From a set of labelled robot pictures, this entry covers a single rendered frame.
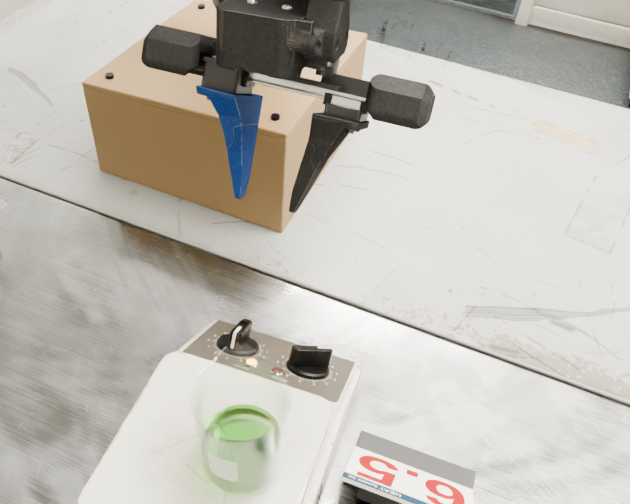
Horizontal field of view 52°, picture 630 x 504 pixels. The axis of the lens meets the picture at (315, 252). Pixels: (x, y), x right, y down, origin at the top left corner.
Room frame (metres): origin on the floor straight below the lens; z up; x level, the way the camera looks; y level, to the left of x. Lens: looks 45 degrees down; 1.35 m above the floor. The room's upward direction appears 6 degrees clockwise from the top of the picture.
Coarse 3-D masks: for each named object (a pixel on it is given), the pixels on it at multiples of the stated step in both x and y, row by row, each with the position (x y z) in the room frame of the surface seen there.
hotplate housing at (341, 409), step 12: (180, 348) 0.28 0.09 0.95; (360, 372) 0.29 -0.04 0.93; (348, 384) 0.27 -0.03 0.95; (348, 396) 0.25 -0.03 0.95; (336, 408) 0.23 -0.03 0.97; (348, 408) 0.25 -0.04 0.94; (336, 420) 0.23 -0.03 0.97; (336, 432) 0.22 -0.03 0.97; (324, 444) 0.21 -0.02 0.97; (336, 444) 0.22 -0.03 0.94; (324, 456) 0.20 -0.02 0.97; (324, 468) 0.19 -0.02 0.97; (312, 480) 0.18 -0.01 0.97; (324, 480) 0.20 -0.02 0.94; (312, 492) 0.17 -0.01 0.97
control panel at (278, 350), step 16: (208, 336) 0.30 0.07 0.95; (256, 336) 0.31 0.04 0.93; (192, 352) 0.27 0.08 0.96; (208, 352) 0.27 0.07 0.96; (272, 352) 0.29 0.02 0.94; (288, 352) 0.30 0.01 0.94; (336, 368) 0.28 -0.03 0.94; (352, 368) 0.29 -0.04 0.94; (304, 384) 0.25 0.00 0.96; (320, 384) 0.26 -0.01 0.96; (336, 384) 0.26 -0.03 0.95; (336, 400) 0.24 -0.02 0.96
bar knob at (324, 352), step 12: (300, 348) 0.28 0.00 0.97; (312, 348) 0.28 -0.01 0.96; (324, 348) 0.29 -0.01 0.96; (288, 360) 0.28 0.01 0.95; (300, 360) 0.27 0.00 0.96; (312, 360) 0.28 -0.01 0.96; (324, 360) 0.28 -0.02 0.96; (300, 372) 0.27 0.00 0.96; (312, 372) 0.27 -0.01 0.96; (324, 372) 0.27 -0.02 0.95
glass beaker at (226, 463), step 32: (224, 352) 0.21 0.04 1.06; (256, 352) 0.21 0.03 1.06; (192, 384) 0.18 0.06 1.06; (224, 384) 0.20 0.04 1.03; (256, 384) 0.20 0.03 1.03; (288, 384) 0.19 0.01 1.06; (192, 416) 0.17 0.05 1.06; (224, 448) 0.16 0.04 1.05; (256, 448) 0.16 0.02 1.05; (224, 480) 0.16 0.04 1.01; (256, 480) 0.16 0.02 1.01
